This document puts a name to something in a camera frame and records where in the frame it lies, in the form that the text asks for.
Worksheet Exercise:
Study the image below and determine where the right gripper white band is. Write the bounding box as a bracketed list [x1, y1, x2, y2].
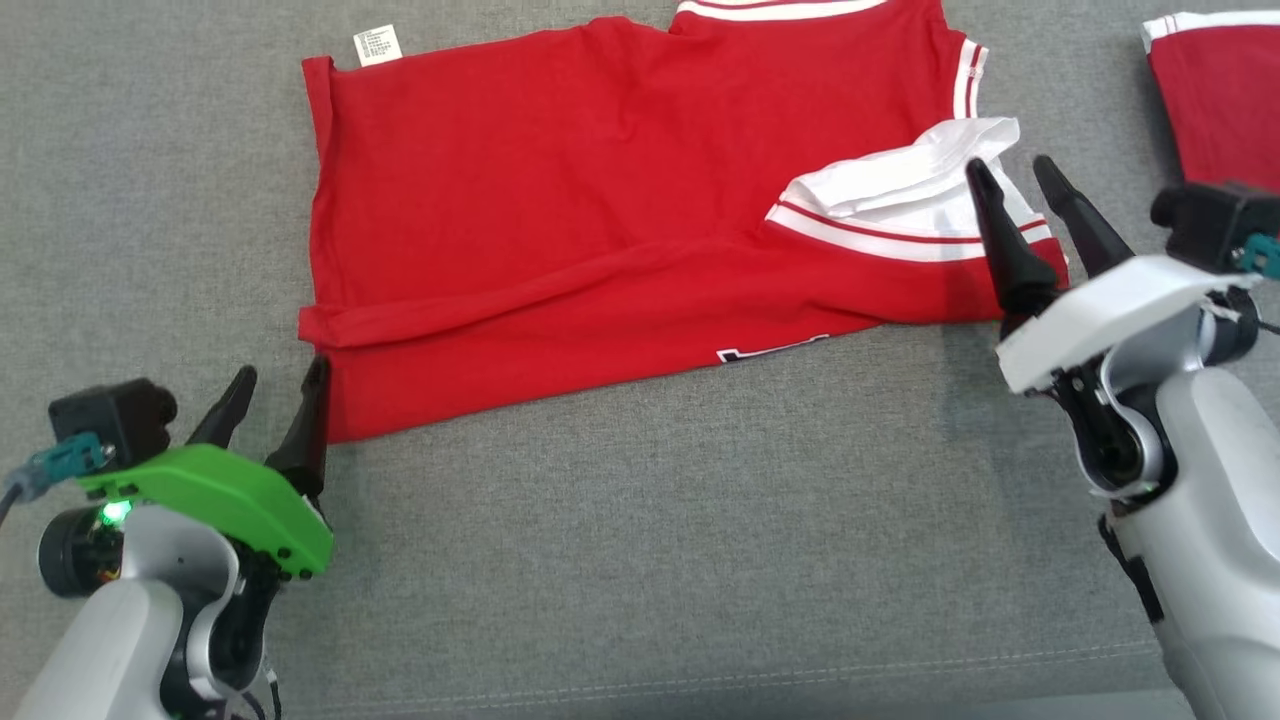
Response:
[965, 155, 1263, 396]

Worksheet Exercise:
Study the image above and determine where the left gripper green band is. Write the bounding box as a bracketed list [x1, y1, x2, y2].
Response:
[78, 355, 336, 583]

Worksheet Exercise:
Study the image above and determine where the red garment with white stripe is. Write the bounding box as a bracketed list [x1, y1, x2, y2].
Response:
[1142, 10, 1280, 196]

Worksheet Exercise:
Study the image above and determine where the large red shirt white trim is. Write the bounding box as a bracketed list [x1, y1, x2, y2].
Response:
[298, 0, 1071, 444]

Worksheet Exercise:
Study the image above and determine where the grey fabric sofa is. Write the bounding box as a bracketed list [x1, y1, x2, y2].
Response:
[0, 0, 1280, 720]

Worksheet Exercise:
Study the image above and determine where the left black cable teal plug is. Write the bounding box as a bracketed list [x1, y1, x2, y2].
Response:
[0, 435, 109, 526]

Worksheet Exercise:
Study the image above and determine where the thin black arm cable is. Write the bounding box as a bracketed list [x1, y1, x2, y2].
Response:
[235, 650, 288, 720]

